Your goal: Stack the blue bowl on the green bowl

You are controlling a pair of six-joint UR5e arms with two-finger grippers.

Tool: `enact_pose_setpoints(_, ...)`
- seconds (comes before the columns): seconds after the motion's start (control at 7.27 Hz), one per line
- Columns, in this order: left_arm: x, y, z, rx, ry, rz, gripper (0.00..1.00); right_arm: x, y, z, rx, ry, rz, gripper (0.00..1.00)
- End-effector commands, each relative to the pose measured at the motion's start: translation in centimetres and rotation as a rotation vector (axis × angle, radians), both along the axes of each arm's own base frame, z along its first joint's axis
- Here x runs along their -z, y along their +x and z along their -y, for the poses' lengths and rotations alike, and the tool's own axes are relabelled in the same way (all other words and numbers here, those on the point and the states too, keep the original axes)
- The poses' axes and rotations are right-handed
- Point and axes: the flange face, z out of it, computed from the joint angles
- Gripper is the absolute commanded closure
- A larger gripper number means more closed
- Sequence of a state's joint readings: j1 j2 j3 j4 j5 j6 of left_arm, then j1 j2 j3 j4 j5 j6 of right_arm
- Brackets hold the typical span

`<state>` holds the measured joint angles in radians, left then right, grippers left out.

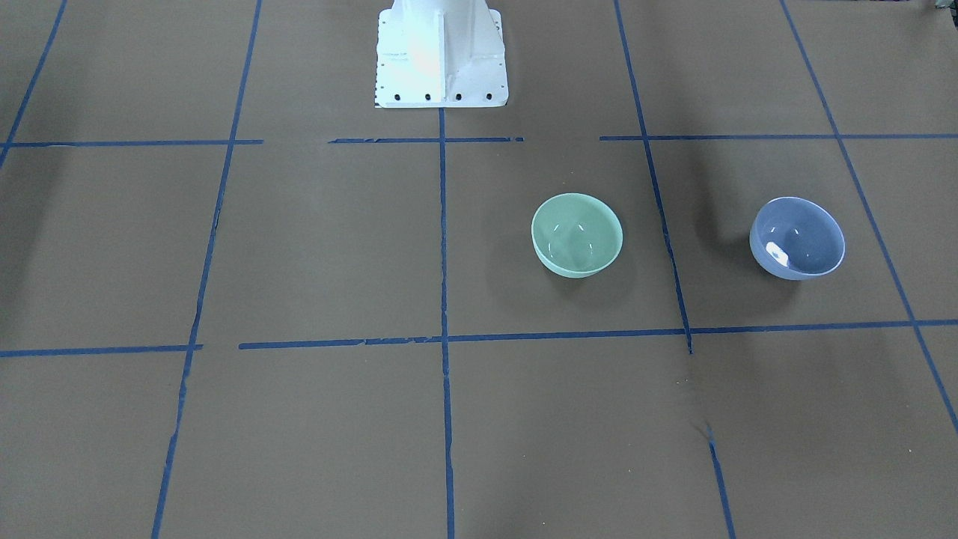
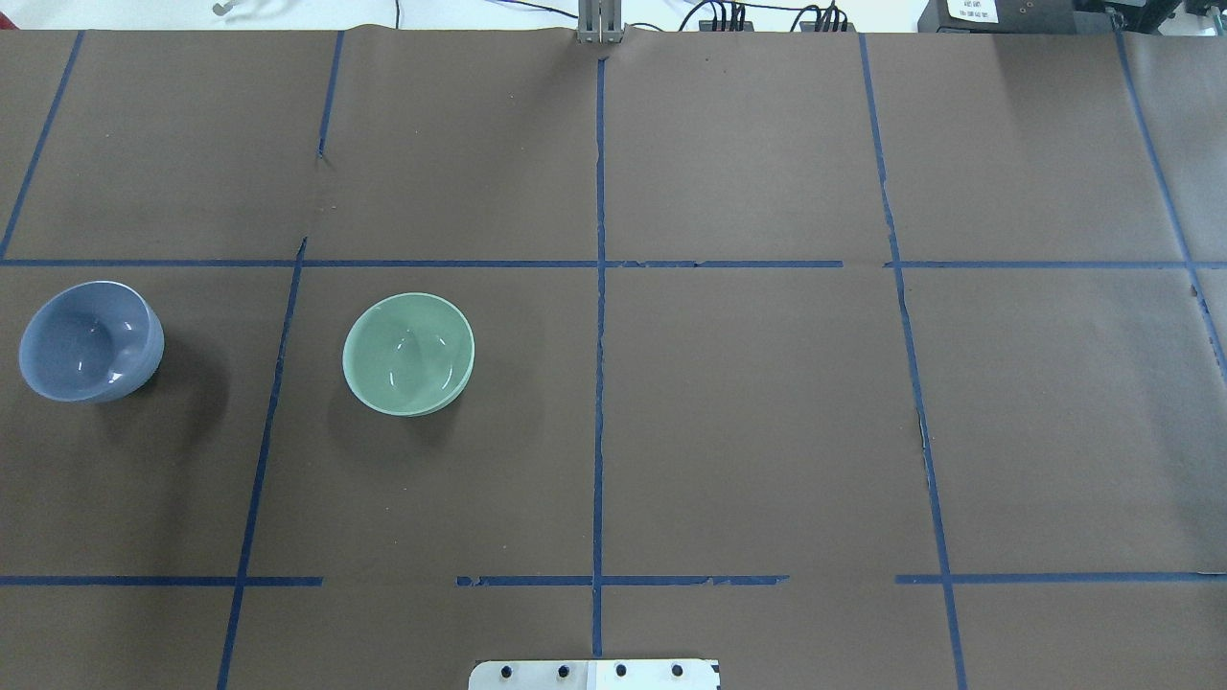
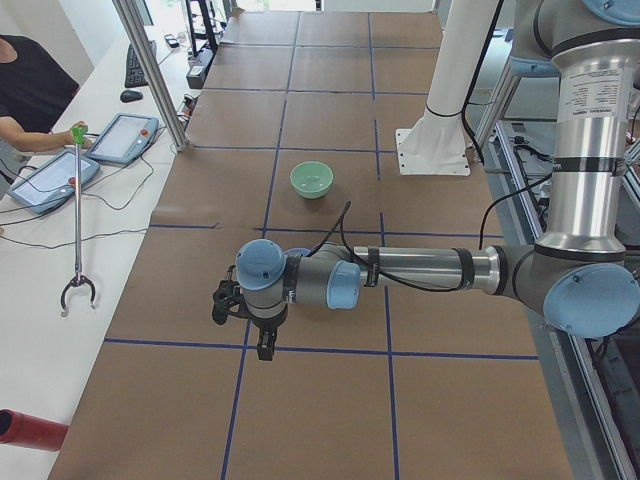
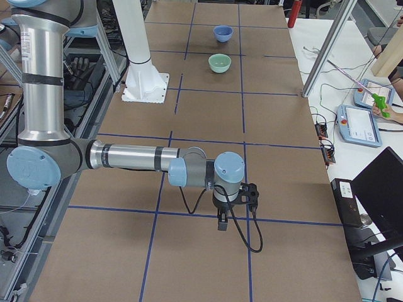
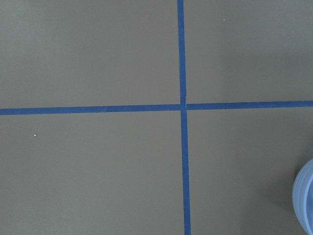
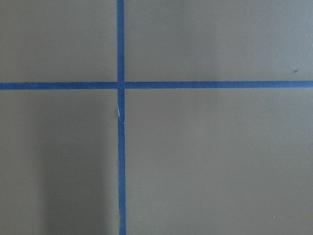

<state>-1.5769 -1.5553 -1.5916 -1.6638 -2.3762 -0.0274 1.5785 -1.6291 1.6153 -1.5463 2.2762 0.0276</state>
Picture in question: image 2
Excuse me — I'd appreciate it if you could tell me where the blue bowl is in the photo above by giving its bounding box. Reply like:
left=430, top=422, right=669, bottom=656
left=18, top=281, right=164, bottom=403

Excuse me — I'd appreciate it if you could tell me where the green bowl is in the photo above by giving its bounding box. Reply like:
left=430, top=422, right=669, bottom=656
left=341, top=292, right=476, bottom=417

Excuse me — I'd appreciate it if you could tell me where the aluminium post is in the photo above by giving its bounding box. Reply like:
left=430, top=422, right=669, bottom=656
left=577, top=0, right=625, bottom=44

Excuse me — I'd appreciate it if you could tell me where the metal bracket plate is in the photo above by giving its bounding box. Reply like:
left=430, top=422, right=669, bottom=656
left=467, top=658, right=721, bottom=689

